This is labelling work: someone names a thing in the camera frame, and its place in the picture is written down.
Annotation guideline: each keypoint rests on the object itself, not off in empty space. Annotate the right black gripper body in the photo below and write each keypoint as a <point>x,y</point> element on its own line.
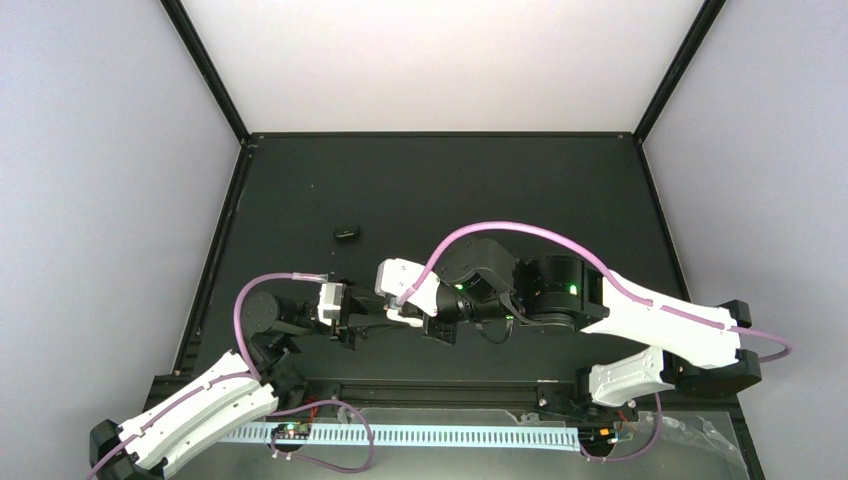
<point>443,331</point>

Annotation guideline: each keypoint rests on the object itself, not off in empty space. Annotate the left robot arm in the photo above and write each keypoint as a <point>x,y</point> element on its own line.
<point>253,382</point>

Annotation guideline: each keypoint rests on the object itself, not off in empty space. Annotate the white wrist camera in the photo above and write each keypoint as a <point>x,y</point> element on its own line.
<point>396,279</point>
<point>329,303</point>

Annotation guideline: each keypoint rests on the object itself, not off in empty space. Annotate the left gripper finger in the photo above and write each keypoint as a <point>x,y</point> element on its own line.
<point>365,332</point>
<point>372,304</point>

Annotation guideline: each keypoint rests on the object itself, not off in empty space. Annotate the black charging case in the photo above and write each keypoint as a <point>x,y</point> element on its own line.
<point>346,233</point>

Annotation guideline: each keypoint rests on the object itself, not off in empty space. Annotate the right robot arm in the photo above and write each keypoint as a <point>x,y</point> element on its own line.
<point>693,350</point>

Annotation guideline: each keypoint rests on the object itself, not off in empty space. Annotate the white charging case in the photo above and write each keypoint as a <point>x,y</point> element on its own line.
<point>396,316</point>

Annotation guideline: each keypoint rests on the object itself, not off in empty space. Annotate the right circuit board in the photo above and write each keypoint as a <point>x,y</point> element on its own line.
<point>604,436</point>

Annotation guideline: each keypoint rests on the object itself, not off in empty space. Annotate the circuit board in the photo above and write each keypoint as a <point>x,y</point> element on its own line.
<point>289,432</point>
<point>604,436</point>

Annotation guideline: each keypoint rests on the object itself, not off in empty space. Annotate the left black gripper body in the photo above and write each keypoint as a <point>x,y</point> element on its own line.
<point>345,336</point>

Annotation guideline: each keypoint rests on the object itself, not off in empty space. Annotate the left circuit board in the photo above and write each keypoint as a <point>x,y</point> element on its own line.
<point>289,432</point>

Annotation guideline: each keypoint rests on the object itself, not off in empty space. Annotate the light blue cable duct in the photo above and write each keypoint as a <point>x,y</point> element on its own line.
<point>558,438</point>

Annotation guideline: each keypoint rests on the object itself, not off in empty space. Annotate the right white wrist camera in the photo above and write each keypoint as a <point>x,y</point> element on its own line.
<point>396,279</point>

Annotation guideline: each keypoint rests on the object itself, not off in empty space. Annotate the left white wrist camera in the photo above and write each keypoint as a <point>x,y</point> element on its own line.
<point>329,303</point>

